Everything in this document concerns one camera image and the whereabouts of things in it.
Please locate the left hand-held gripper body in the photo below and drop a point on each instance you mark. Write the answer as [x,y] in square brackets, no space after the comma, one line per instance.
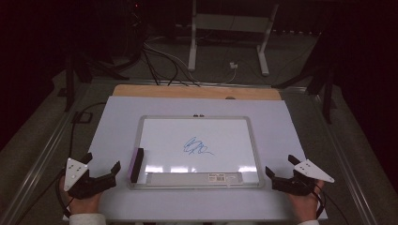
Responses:
[78,184]

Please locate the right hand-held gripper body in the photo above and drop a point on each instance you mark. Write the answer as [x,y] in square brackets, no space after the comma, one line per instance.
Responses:
[297,186]

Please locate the person's right hand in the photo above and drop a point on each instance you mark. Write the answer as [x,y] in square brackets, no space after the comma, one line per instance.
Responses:
[305,206]

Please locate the person's left hand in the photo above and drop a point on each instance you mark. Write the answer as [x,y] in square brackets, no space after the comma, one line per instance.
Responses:
[83,206]

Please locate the purple and black whiteboard eraser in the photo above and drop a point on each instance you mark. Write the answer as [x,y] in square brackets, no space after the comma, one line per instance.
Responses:
[136,165]

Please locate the white table cover sheet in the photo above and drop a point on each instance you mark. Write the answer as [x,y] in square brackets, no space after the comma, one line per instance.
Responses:
[119,125]

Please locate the black tripod stand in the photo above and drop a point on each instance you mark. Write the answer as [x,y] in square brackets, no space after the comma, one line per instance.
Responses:
[70,81]
[327,93]

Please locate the white plug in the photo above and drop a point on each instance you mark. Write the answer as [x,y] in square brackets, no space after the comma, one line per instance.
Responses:
[233,65]

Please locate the aluminium floor rail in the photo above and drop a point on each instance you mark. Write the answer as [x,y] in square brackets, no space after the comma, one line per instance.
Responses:
[350,162]
[40,156]

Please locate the white whiteboard with grey frame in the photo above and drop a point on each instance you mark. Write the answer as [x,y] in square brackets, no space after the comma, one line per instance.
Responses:
[219,134]

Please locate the grey metal stand frame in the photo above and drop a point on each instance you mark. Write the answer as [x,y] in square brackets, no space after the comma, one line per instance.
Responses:
[231,23]

